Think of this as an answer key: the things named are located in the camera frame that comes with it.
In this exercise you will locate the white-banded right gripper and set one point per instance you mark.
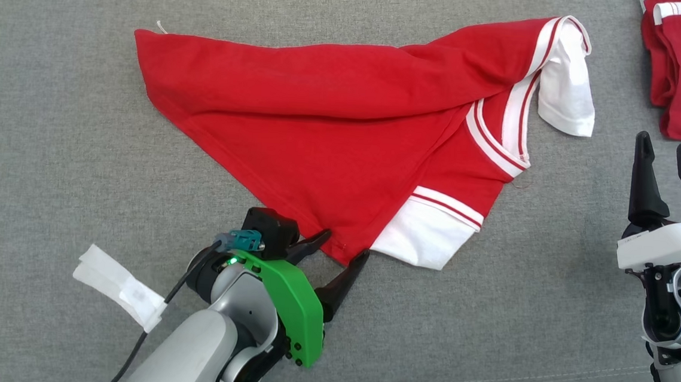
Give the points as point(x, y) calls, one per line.
point(666, 244)

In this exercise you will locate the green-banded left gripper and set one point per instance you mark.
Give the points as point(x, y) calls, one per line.
point(296, 308)

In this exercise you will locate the red shirt with white sleeves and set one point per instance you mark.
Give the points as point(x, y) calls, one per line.
point(321, 124)

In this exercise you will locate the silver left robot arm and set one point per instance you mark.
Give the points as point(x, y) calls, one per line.
point(185, 354)

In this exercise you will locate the white paper tape label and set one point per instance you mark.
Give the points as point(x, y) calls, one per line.
point(118, 286)

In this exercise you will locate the grey fabric sofa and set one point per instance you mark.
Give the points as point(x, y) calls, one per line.
point(80, 137)

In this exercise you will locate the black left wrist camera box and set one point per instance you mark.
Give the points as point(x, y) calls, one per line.
point(269, 231)

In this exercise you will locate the teal left camera connector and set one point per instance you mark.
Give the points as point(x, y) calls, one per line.
point(244, 240)

